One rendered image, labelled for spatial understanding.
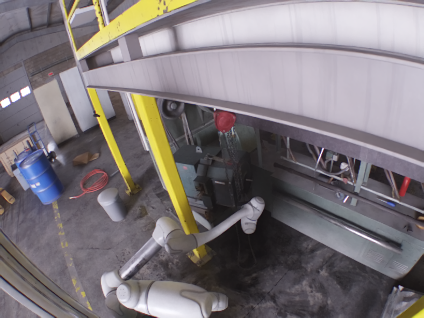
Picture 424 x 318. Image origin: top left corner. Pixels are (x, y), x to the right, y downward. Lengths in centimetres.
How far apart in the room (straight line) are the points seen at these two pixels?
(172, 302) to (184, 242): 69
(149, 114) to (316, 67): 106
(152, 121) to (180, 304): 105
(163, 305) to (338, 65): 81
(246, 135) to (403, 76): 212
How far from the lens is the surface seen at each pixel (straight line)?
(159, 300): 76
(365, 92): 55
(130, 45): 133
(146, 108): 139
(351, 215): 198
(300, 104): 63
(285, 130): 189
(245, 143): 246
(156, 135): 145
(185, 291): 75
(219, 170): 196
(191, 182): 218
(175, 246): 137
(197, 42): 153
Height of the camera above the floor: 196
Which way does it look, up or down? 32 degrees down
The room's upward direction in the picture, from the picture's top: 13 degrees counter-clockwise
